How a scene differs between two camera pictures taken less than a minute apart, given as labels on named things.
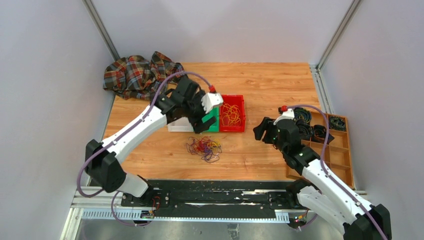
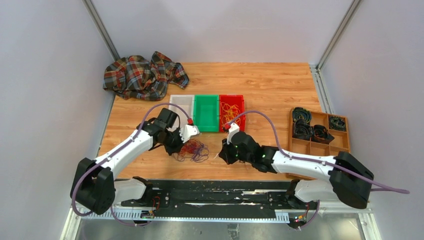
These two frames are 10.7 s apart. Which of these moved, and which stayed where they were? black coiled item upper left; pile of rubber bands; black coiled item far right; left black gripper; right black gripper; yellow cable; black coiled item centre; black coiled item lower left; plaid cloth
Moved: left black gripper; right black gripper; pile of rubber bands
Stayed: black coiled item far right; black coiled item centre; plaid cloth; black coiled item lower left; black coiled item upper left; yellow cable
